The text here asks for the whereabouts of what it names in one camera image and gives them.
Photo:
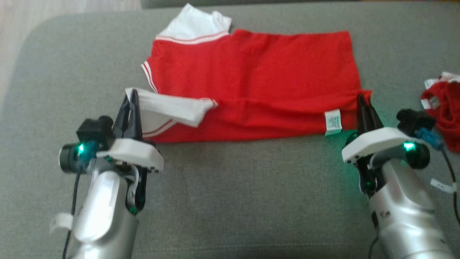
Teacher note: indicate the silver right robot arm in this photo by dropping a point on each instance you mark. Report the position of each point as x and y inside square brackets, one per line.
[406, 216]

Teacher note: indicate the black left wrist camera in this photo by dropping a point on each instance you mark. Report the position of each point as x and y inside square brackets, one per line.
[93, 131]

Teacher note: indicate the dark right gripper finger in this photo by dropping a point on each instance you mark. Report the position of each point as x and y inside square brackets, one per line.
[363, 118]
[374, 122]

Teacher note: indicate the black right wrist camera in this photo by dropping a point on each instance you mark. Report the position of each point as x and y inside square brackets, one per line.
[413, 120]

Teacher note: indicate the red shorts with white stripes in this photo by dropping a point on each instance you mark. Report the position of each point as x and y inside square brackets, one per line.
[447, 111]

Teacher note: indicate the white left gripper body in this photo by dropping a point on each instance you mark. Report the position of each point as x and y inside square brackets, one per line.
[133, 153]

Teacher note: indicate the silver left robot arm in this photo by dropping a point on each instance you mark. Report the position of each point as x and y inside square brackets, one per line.
[100, 208]

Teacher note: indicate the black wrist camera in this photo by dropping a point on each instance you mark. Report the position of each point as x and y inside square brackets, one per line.
[413, 120]
[93, 131]

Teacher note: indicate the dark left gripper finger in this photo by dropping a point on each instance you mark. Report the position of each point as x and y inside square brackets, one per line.
[123, 122]
[136, 118]

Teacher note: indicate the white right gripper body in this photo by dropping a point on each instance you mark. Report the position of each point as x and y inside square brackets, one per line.
[377, 142]

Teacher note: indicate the red jersey with white sleeves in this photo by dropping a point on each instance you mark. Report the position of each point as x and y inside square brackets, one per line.
[258, 79]

